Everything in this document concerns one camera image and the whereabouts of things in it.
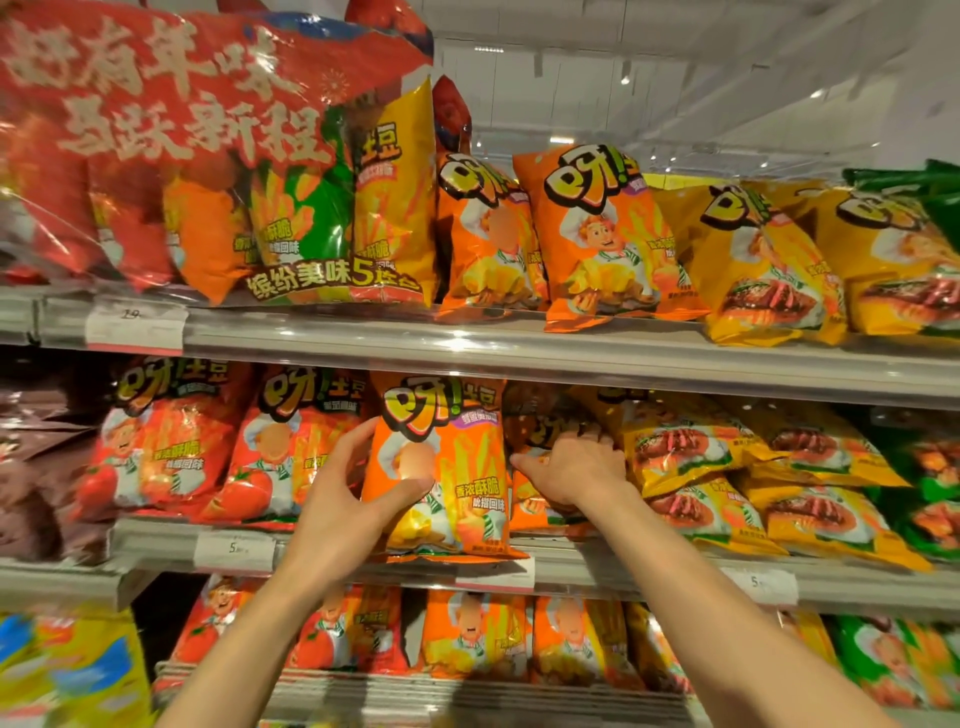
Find person's left hand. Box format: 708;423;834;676
281;416;438;610

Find person's right hand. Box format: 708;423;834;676
508;431;646;528

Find red tomato chip bags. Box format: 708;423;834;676
153;573;412;695

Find yellow steak chip bags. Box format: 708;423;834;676
569;386;935;573

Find row of corn snack packets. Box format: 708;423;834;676
0;607;155;728

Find row of brown snack packets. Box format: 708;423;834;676
0;352;118;564

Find large red multipack snack bag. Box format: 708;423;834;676
431;73;474;157
0;0;440;309

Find person's right forearm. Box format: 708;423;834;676
596;483;898;728

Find person's left forearm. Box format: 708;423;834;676
153;558;350;728

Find white price tag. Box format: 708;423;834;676
719;566;800;609
193;530;277;575
84;298;190;358
453;556;538;594

